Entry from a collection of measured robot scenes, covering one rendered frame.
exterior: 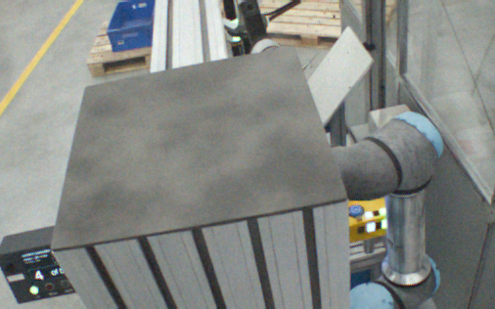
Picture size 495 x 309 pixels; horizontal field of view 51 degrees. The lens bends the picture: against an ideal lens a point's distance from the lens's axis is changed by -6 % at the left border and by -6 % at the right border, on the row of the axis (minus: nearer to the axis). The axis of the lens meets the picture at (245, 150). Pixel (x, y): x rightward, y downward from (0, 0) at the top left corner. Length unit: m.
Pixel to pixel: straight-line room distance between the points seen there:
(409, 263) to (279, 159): 0.83
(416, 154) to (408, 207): 0.15
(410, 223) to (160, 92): 0.72
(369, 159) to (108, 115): 0.55
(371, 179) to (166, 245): 0.60
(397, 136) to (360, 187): 0.12
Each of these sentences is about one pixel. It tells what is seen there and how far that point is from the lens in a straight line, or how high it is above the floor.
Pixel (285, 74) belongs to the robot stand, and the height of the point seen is 2.03.
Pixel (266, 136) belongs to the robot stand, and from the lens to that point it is 0.50.
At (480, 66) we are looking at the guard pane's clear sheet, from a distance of 1.78.
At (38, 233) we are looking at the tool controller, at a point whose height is 1.24.
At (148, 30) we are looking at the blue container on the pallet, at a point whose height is 0.30.
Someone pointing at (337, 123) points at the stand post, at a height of 1.06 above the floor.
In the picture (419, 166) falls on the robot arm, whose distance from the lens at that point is 1.07.
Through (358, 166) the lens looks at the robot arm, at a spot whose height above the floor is 1.67.
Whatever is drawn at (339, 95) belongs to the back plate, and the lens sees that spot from 1.92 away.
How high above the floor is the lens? 2.34
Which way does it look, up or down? 40 degrees down
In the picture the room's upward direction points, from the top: 11 degrees counter-clockwise
